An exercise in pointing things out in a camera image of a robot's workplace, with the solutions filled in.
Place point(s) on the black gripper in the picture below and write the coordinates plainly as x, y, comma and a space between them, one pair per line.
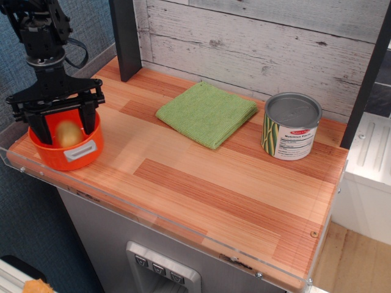
53, 92

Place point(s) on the yellow toy potato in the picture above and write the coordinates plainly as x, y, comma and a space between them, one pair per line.
68, 134

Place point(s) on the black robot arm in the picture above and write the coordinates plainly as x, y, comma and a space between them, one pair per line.
44, 30

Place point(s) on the clear acrylic edge guard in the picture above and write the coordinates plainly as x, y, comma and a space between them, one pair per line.
266, 215

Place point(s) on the folded green cloth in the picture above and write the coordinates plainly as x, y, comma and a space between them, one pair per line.
206, 114

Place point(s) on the grey toy fridge front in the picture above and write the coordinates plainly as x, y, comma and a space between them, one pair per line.
105, 233

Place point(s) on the silver dispenser panel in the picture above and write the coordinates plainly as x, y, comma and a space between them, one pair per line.
154, 272

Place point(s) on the toy corn can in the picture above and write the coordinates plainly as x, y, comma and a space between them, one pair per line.
289, 126

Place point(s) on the white toy sink unit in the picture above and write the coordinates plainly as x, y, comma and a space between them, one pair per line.
363, 200

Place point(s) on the orange pot with grey handles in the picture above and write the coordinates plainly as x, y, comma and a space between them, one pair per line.
73, 157

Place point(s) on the dark grey left post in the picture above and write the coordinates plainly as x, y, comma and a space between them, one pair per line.
126, 38

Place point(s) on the dark grey post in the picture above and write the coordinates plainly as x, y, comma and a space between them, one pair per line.
370, 76
126, 38

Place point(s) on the dark grey right post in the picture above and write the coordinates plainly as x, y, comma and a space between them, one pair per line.
370, 76

